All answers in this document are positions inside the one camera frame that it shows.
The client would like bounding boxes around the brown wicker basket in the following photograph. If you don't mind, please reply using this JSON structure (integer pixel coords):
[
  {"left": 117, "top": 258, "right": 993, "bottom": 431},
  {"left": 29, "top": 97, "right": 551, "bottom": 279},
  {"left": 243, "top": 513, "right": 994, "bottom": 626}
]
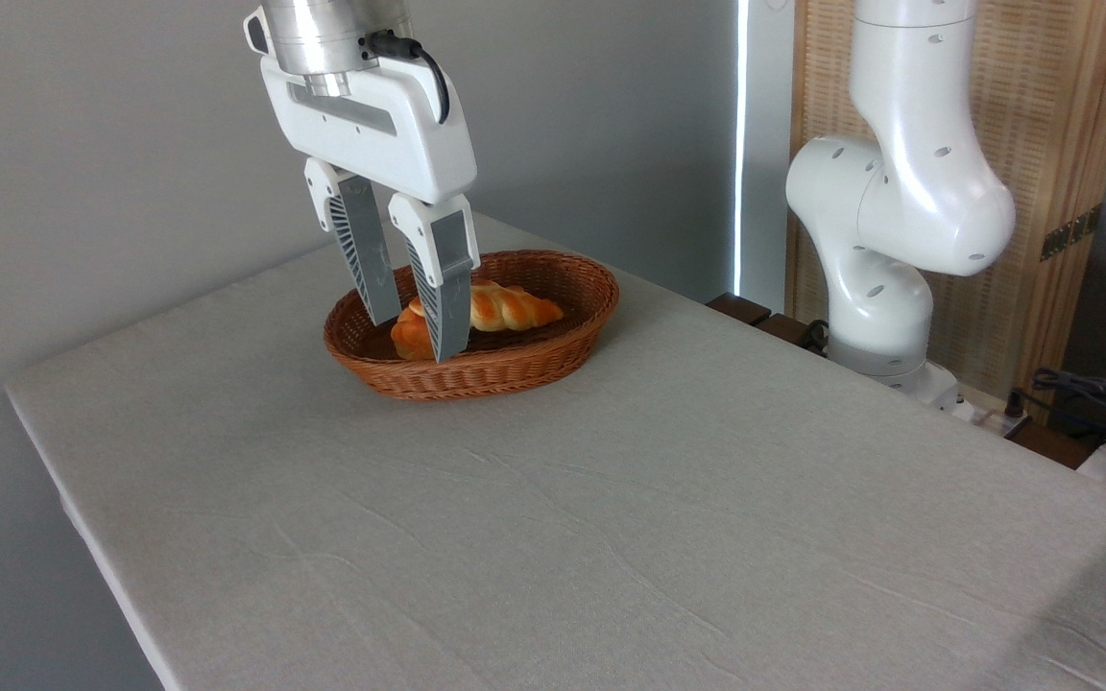
[{"left": 324, "top": 250, "right": 621, "bottom": 401}]

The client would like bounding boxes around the brass screen hinge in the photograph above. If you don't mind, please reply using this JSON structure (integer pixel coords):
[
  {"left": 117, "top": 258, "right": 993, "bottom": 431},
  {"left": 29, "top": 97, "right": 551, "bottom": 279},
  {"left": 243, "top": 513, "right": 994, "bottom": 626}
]
[{"left": 1040, "top": 203, "right": 1104, "bottom": 262}]

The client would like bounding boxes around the white power strip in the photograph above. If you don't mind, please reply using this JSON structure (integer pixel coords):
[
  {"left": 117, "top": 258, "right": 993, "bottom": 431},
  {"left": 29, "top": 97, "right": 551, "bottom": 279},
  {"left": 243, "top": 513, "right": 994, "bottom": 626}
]
[{"left": 937, "top": 384, "right": 1032, "bottom": 435}]

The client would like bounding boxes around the twisted glazed bread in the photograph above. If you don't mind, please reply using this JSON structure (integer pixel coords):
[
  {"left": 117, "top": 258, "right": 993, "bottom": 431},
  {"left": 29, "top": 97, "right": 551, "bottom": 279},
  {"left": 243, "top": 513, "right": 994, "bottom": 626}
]
[{"left": 407, "top": 279, "right": 565, "bottom": 334}]

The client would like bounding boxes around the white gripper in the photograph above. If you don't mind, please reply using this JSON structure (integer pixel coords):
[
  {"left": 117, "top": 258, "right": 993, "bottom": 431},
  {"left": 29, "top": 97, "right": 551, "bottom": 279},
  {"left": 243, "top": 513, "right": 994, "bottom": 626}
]
[{"left": 259, "top": 53, "right": 482, "bottom": 365}]

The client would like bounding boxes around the round brown bread bun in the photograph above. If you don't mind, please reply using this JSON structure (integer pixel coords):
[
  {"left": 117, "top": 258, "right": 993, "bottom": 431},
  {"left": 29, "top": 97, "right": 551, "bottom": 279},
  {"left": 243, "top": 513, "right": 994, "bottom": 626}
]
[{"left": 390, "top": 305, "right": 439, "bottom": 362}]

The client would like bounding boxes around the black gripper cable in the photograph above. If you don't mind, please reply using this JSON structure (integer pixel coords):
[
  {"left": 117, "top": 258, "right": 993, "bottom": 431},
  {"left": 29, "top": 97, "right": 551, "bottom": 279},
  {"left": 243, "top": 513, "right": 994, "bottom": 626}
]
[{"left": 365, "top": 31, "right": 452, "bottom": 126}]

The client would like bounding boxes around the black cable bundle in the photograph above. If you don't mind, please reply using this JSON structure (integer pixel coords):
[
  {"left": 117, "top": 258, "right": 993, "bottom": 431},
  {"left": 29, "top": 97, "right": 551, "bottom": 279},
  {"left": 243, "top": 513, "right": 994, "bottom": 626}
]
[{"left": 1006, "top": 368, "right": 1106, "bottom": 454}]

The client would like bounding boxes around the dark wooden block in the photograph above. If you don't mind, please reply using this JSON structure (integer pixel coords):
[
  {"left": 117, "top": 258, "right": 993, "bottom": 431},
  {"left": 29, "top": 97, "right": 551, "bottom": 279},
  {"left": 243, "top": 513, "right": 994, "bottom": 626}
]
[
  {"left": 755, "top": 313, "right": 830, "bottom": 357},
  {"left": 707, "top": 293, "right": 773, "bottom": 327}
]

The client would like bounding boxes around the grey tablecloth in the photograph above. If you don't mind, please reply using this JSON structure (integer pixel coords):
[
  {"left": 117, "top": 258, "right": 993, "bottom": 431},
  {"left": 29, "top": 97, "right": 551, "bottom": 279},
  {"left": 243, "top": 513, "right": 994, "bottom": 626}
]
[{"left": 4, "top": 211, "right": 1106, "bottom": 691}]

